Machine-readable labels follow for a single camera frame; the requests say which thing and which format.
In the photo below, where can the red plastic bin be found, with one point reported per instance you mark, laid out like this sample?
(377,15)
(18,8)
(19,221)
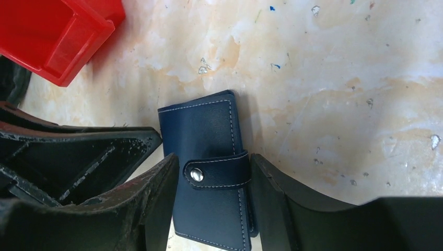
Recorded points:
(55,39)

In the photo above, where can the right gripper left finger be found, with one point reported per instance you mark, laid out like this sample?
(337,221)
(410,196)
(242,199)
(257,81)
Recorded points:
(133,216)

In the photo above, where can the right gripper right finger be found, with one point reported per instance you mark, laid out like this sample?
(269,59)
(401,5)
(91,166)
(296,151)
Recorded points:
(293,216)

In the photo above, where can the black floral fleece blanket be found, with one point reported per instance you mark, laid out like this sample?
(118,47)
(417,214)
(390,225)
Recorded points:
(15,80)

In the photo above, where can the navy leather card holder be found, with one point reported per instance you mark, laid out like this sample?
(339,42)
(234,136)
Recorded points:
(212,204)

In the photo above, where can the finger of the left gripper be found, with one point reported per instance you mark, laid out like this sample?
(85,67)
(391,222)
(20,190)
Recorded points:
(17,117)
(58,169)

